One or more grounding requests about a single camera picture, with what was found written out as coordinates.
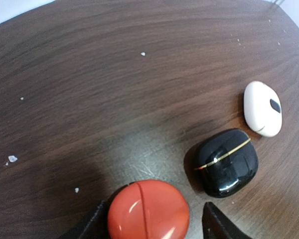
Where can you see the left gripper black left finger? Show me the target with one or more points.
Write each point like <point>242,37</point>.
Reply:
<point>91,226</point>

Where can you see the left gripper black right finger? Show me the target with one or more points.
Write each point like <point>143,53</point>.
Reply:
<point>217,225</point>

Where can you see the red round charging case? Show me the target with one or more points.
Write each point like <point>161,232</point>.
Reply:
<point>148,209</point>

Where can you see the black charging case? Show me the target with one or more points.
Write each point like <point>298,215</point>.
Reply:
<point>222,164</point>

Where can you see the white charging case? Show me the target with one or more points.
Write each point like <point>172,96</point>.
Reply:
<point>262,109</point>

